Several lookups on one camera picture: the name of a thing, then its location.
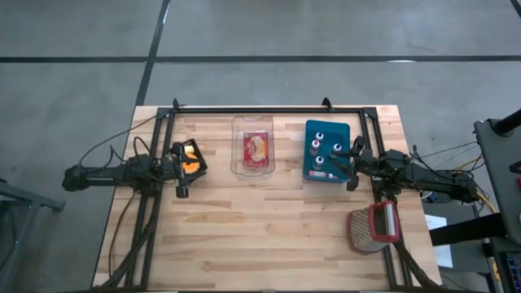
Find white paper sheet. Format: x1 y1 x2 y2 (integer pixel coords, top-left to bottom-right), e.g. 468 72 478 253
424 214 454 269

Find metal grater red handle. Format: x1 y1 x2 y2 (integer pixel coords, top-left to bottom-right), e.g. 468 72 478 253
345 199 401 256

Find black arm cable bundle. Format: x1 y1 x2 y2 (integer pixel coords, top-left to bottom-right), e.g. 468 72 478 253
389 239 437 292
92 195 162 292

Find clear plastic bin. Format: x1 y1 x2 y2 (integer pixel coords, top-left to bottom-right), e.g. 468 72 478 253
230 115 277 180

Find grey equipment cart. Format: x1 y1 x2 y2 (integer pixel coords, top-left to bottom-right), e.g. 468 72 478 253
473 108 521 245

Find blue plastic bin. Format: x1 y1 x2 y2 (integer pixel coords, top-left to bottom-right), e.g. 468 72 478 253
302 119 352 184

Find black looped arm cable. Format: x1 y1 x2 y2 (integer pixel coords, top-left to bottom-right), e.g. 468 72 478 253
108 135 153 164

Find black metal table frame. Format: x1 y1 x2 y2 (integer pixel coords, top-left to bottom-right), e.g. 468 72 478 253
124 106 412 291

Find pink labelled small bottle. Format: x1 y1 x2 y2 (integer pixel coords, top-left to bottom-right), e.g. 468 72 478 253
308 169 339 181

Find toy donut orange icing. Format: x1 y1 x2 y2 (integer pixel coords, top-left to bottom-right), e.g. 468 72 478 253
182 154 201 175

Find grey metal bench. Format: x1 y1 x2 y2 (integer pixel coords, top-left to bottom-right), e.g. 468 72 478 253
0 177 67 293

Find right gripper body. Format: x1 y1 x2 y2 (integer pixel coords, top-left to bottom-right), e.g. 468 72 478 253
346 136 378 191

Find red popcorn bag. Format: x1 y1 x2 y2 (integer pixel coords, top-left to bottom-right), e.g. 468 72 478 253
243 130 269 168

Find yellow cables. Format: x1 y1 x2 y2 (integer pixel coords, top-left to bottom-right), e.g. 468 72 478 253
475 190 498 216

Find brown cable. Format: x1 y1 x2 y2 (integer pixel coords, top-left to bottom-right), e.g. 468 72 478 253
107 190 140 279

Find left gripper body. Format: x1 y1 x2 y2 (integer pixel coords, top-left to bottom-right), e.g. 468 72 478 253
164 141 190 199

